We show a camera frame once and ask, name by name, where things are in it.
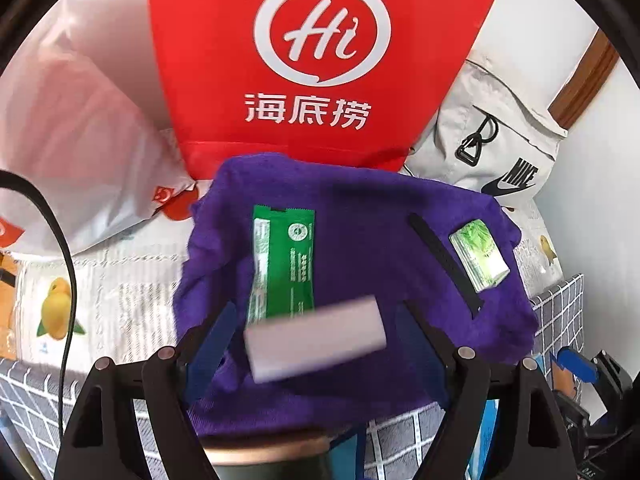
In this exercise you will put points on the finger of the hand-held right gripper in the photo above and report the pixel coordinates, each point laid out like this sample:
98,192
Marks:
575,362

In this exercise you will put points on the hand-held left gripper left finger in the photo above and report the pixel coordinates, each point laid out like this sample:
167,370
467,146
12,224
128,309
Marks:
210,355

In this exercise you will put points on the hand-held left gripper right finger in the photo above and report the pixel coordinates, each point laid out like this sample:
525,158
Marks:
430,347

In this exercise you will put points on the green pocket tissue pack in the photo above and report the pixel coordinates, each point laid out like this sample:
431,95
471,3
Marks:
480,255

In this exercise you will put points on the white foam block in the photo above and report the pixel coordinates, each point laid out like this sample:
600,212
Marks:
315,337

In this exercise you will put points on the green sachet packet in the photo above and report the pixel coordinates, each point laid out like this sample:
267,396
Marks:
285,260

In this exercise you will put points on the lemon print cloth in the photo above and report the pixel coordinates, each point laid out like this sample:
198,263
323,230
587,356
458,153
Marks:
125,300

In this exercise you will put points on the blue tissue pack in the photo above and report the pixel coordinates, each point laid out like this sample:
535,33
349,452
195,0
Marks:
482,440

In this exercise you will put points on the dark tea tin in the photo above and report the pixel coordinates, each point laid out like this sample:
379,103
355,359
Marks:
265,460

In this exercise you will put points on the purple towel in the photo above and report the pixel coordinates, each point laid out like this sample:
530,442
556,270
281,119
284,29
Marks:
360,240

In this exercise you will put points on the checked tablecloth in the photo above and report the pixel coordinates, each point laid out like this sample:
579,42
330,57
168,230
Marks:
30,420

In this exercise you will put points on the grey fabric bag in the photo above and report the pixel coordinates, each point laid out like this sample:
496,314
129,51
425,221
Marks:
500,125

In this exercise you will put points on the white plastic shopping bag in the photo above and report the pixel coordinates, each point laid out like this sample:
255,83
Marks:
75,135

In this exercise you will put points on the red paper bag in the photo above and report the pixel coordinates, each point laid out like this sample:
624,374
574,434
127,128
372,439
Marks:
320,35

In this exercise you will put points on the brown wooden door frame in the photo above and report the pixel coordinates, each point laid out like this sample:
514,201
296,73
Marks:
585,80

